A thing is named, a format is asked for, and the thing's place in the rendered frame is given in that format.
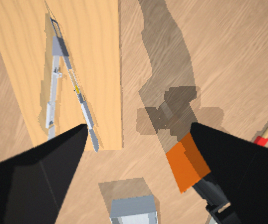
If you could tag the grey roasting tin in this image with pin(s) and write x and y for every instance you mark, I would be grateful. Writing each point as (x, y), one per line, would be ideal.
(138, 210)

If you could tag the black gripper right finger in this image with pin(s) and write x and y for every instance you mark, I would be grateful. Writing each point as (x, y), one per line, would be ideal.
(240, 167)

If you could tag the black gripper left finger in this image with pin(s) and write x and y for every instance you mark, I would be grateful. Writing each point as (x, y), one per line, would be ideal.
(34, 184)

